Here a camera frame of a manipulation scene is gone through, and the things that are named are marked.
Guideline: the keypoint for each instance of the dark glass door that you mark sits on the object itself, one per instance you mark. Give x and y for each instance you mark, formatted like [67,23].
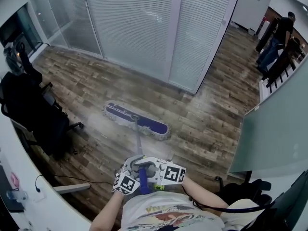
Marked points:
[16,30]

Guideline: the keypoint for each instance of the frosted glass desk partition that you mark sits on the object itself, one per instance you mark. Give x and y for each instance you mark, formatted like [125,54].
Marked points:
[276,129]

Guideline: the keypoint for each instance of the black body-mounted device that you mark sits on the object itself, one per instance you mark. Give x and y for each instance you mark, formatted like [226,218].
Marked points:
[288,206]

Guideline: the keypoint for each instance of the person's left forearm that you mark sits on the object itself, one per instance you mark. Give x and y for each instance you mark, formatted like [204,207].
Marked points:
[108,210]

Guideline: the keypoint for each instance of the blue mop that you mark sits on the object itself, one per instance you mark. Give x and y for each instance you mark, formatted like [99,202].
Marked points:
[154,126]

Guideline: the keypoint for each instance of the wooden plank floor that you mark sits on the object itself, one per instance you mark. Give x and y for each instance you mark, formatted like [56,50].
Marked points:
[108,80]

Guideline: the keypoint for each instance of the person's right forearm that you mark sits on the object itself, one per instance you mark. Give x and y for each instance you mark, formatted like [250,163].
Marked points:
[204,194]

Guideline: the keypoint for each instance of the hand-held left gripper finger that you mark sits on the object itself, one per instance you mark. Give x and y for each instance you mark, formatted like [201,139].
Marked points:
[133,160]

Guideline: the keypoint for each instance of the white printed t-shirt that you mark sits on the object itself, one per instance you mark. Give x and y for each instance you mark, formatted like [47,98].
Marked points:
[168,210]

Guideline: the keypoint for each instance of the black mesh office chair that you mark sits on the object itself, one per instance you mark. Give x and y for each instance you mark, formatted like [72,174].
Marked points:
[36,114]

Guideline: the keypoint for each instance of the small grey device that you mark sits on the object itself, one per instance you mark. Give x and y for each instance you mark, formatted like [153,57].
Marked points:
[16,194]

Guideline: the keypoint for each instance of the narrow white venetian blind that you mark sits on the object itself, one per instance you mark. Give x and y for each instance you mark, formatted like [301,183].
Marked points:
[202,32]

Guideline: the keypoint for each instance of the yellow-green sneaker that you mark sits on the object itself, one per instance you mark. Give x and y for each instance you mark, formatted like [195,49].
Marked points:
[159,187]

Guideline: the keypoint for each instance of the dark wooden slatted bench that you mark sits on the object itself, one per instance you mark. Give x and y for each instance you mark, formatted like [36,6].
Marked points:
[281,66]

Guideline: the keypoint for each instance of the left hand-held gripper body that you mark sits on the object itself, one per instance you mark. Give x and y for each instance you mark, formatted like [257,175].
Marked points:
[126,183]

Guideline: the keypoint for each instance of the small pink item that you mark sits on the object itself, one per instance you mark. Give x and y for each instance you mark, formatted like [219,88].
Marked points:
[15,179]

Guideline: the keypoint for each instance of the office chair with grey jacket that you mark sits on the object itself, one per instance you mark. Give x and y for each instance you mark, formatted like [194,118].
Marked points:
[29,64]

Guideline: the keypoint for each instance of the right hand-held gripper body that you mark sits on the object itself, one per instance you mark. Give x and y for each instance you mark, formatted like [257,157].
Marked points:
[174,173]

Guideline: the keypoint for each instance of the grey desk foot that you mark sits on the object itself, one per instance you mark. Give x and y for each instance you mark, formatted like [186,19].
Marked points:
[72,188]

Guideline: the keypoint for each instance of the wide white venetian blind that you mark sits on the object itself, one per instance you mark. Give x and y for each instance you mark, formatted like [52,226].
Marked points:
[130,20]

